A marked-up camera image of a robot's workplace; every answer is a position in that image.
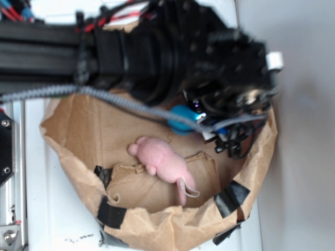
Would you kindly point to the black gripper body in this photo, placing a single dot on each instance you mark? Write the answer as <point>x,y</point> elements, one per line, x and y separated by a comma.
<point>227,71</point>

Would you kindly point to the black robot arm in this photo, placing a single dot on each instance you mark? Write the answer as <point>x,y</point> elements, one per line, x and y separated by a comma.
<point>176,47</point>

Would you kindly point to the pink plush toy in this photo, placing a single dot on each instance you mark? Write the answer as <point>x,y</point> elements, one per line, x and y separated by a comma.
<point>162,161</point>

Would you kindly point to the brown paper bag tray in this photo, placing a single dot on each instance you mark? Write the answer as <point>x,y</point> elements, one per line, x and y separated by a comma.
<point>136,209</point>

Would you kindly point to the white plastic board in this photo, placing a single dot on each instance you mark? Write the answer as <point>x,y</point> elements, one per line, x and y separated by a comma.
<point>57,219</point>

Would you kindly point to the black metal bracket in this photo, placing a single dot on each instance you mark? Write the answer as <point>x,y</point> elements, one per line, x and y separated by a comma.
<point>6,147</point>

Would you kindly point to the aluminium frame rail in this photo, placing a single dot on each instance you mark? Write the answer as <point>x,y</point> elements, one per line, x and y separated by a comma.
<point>14,226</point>

